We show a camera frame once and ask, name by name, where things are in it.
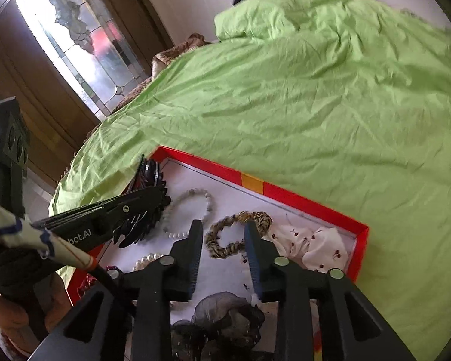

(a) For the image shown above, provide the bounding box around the white wrapped black cable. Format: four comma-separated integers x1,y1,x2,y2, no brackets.
0,196,121,294

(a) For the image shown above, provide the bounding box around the wooden door with glass pane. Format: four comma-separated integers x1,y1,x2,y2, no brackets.
0,0,173,185

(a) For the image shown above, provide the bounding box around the green bed sheet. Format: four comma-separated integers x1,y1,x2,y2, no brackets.
49,0,451,361

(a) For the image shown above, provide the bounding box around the red cardboard box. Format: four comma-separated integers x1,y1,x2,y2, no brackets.
66,145,370,361

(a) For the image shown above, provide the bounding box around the person's left hand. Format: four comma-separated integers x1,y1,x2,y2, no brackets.
0,271,74,352

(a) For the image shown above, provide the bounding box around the cream pearl bracelet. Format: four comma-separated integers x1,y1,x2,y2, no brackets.
133,253,167,272

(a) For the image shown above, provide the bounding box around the brown patterned blanket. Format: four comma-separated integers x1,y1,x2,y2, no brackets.
109,33,212,115

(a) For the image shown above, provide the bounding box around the black hair claw clip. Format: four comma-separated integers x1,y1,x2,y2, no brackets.
114,154,172,249

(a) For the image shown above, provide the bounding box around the white cherry print scrunchie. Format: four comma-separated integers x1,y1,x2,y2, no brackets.
272,214,353,274

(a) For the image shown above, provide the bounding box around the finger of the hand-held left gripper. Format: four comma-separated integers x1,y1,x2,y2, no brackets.
32,187,167,251

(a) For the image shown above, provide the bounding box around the white bead bracelet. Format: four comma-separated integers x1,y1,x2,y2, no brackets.
162,189,216,240

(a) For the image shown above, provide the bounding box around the leopard print scrunchie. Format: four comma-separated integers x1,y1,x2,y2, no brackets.
205,211,273,260

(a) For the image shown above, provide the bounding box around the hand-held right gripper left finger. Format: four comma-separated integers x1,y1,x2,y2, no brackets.
28,219,204,361

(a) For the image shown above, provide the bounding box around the grey dotted organza scrunchie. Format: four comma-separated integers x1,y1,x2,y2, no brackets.
171,292,267,361

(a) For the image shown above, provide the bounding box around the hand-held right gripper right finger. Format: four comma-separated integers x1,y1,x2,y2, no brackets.
244,220,418,361

